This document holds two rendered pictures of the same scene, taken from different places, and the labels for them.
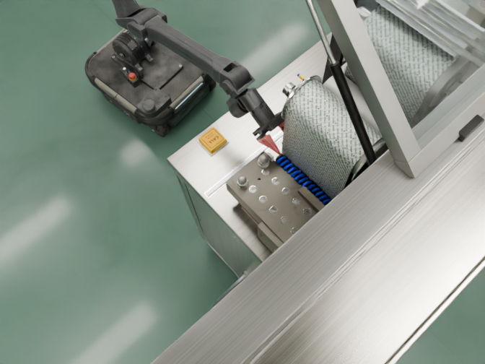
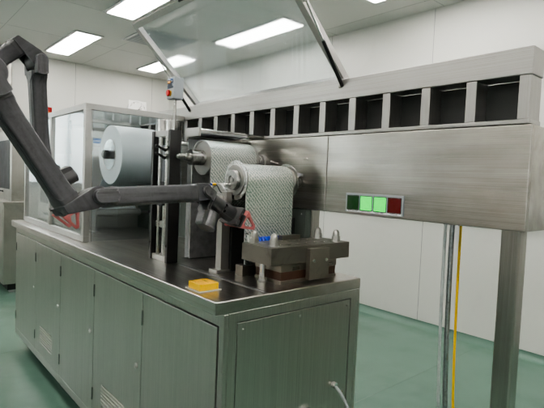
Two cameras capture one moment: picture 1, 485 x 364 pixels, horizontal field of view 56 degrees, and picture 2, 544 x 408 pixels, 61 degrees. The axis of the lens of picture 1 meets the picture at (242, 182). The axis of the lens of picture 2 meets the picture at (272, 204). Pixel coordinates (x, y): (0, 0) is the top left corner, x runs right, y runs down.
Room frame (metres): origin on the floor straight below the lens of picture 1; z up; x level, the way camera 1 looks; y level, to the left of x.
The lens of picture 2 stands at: (0.68, 1.55, 1.26)
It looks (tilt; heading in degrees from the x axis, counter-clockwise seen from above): 3 degrees down; 266
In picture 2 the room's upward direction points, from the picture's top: 2 degrees clockwise
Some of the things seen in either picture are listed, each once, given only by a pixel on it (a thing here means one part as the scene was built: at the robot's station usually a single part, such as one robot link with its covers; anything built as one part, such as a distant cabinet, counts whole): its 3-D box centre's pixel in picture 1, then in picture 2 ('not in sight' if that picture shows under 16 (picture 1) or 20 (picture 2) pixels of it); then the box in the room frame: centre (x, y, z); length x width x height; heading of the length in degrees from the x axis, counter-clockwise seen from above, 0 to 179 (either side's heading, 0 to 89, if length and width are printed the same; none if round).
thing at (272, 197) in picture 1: (289, 214); (297, 249); (0.46, -0.13, 1.00); 0.40 x 0.16 x 0.06; 37
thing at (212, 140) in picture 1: (212, 140); (203, 285); (0.79, 0.09, 0.91); 0.07 x 0.07 x 0.02; 37
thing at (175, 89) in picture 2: not in sight; (173, 88); (1.01, -0.63, 1.66); 0.07 x 0.07 x 0.10; 36
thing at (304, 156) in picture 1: (312, 164); (269, 217); (0.57, -0.20, 1.11); 0.23 x 0.01 x 0.18; 37
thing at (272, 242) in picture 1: (270, 241); (318, 262); (0.39, -0.07, 0.96); 0.10 x 0.03 x 0.11; 37
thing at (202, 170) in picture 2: not in sight; (227, 159); (0.75, -0.46, 1.33); 0.25 x 0.14 x 0.14; 37
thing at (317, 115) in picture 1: (361, 116); (239, 202); (0.68, -0.35, 1.16); 0.39 x 0.23 x 0.51; 127
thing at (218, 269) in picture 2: not in sight; (219, 231); (0.75, -0.18, 1.05); 0.06 x 0.05 x 0.31; 37
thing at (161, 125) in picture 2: not in sight; (169, 127); (1.05, -0.81, 1.50); 0.14 x 0.14 x 0.06
